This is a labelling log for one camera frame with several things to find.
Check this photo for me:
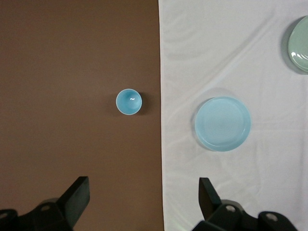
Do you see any light blue plate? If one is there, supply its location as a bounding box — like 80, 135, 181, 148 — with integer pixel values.
194, 96, 252, 152

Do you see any gray-green plate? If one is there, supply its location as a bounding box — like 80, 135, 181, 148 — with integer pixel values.
287, 15, 308, 73

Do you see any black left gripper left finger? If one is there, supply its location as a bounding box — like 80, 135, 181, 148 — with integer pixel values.
0, 176, 91, 231

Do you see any white tablecloth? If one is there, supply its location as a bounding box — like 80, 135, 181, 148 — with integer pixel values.
158, 0, 308, 231

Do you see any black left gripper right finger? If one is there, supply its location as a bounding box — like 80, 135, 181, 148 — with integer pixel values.
192, 177, 299, 231

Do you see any blue cup with white outside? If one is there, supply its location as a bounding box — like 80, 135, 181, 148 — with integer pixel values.
115, 88, 143, 116

